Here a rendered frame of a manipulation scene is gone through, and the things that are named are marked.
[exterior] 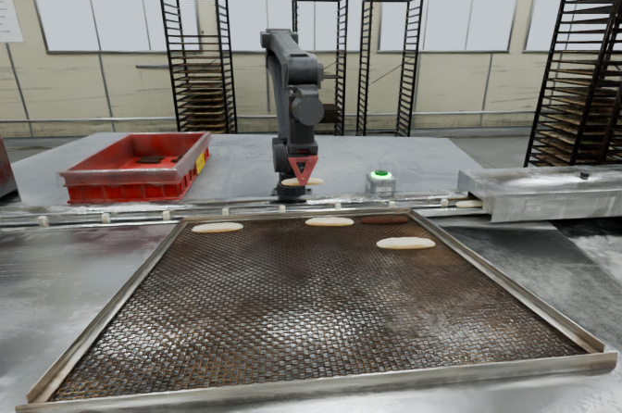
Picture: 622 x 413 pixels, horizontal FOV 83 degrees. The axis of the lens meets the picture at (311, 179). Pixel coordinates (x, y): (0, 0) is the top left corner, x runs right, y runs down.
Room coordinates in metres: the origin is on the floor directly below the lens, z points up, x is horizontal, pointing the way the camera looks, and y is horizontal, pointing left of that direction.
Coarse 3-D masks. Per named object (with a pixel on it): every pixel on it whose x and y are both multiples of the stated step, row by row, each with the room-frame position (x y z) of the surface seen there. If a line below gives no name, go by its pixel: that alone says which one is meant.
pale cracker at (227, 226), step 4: (204, 224) 0.63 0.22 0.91; (208, 224) 0.63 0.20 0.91; (212, 224) 0.63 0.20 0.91; (216, 224) 0.63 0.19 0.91; (220, 224) 0.63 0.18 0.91; (224, 224) 0.63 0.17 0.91; (228, 224) 0.62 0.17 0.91; (232, 224) 0.63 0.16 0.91; (236, 224) 0.63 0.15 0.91; (240, 224) 0.63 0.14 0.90; (196, 228) 0.61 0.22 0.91; (200, 228) 0.61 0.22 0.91; (204, 228) 0.61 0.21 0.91; (208, 228) 0.61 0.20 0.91; (212, 228) 0.61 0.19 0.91; (216, 228) 0.61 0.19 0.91; (220, 228) 0.61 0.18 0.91; (224, 228) 0.61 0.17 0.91; (228, 228) 0.61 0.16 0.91; (232, 228) 0.61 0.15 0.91; (236, 228) 0.62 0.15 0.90; (240, 228) 0.62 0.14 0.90
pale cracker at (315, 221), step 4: (308, 220) 0.65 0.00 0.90; (312, 220) 0.65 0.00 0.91; (316, 220) 0.64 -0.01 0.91; (320, 220) 0.64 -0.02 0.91; (324, 220) 0.64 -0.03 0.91; (328, 220) 0.64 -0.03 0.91; (332, 220) 0.64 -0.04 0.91; (336, 220) 0.64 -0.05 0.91; (340, 220) 0.64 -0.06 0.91; (344, 220) 0.64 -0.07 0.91; (348, 220) 0.64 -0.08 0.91; (352, 220) 0.65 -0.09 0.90; (308, 224) 0.64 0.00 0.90; (312, 224) 0.64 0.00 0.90; (316, 224) 0.64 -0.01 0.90; (320, 224) 0.63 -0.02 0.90; (324, 224) 0.63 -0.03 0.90; (328, 224) 0.63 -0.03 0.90; (332, 224) 0.63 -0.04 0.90; (336, 224) 0.63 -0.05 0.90; (340, 224) 0.63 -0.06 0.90; (344, 224) 0.63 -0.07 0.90; (348, 224) 0.64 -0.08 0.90
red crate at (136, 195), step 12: (168, 156) 1.36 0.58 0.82; (120, 168) 1.22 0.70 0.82; (132, 168) 1.22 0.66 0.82; (144, 168) 1.22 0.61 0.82; (156, 168) 1.22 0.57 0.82; (168, 168) 1.22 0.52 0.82; (192, 180) 1.07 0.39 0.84; (72, 192) 0.91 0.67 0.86; (84, 192) 0.91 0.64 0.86; (96, 192) 0.92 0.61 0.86; (108, 192) 0.92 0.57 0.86; (120, 192) 0.92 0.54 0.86; (132, 192) 0.92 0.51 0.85; (144, 192) 0.93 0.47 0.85; (156, 192) 0.93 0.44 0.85; (168, 192) 0.93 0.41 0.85; (180, 192) 0.96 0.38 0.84
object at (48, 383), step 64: (192, 256) 0.50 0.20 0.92; (256, 256) 0.49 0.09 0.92; (320, 256) 0.49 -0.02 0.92; (448, 256) 0.48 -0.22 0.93; (192, 320) 0.31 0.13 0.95; (256, 320) 0.31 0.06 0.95; (320, 320) 0.31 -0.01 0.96; (448, 320) 0.31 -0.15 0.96; (256, 384) 0.21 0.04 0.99; (320, 384) 0.21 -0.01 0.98; (384, 384) 0.21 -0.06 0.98
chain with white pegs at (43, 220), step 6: (336, 204) 0.81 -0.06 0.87; (390, 204) 0.82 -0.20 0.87; (444, 204) 0.83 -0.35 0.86; (222, 210) 0.77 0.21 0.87; (228, 210) 0.78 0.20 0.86; (282, 210) 0.78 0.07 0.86; (42, 216) 0.74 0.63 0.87; (102, 216) 0.74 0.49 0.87; (108, 216) 0.75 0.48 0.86; (168, 216) 0.76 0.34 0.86; (42, 222) 0.73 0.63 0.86; (108, 222) 0.75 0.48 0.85
